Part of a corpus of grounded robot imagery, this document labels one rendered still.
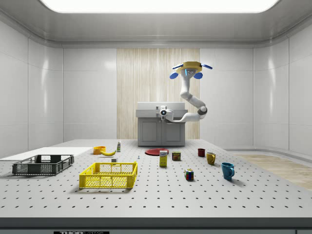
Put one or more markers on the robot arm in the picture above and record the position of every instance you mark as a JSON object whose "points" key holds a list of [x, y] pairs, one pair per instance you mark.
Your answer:
{"points": [[186, 85]]}

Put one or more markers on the dark grey basket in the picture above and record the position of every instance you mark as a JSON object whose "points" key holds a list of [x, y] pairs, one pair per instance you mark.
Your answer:
{"points": [[31, 168]]}

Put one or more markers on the drone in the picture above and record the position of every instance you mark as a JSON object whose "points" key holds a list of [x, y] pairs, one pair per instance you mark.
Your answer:
{"points": [[191, 65]]}

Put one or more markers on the flat-sided can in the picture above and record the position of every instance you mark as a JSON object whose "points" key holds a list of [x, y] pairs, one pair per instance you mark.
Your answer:
{"points": [[176, 156]]}

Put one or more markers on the small white bottle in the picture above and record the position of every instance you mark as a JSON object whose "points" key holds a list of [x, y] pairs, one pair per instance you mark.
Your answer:
{"points": [[118, 147]]}

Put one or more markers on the puzzle cube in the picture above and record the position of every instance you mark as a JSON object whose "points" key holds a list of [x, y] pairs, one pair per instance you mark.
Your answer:
{"points": [[189, 174]]}

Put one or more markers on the white board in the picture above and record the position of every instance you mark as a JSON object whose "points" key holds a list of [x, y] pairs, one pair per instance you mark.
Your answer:
{"points": [[48, 151]]}

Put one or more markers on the banana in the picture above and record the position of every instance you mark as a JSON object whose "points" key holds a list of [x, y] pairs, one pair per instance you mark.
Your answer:
{"points": [[108, 153]]}

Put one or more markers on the yellow basket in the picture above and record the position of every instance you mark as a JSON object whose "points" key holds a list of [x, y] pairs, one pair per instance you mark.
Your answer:
{"points": [[107, 181]]}

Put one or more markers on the yellow mug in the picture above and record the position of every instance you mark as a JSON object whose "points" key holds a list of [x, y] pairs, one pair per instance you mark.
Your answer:
{"points": [[210, 159]]}

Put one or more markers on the red mug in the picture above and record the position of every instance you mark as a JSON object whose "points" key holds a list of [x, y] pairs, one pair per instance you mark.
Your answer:
{"points": [[200, 152]]}

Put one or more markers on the red plate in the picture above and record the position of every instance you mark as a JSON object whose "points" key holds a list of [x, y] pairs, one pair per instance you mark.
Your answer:
{"points": [[153, 152]]}

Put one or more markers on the white drawer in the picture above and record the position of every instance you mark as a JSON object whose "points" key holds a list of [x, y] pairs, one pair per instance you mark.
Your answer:
{"points": [[146, 113]]}

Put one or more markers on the yellow white box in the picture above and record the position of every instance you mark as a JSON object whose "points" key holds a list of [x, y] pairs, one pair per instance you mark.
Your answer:
{"points": [[163, 159]]}

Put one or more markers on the blue mug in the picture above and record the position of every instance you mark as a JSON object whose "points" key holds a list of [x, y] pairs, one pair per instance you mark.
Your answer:
{"points": [[227, 171]]}

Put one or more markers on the white cabinet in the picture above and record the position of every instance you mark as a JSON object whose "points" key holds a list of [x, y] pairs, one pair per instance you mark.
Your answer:
{"points": [[148, 131]]}

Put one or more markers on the yellow bowl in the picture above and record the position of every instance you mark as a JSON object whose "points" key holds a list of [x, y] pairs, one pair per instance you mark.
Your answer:
{"points": [[97, 150]]}

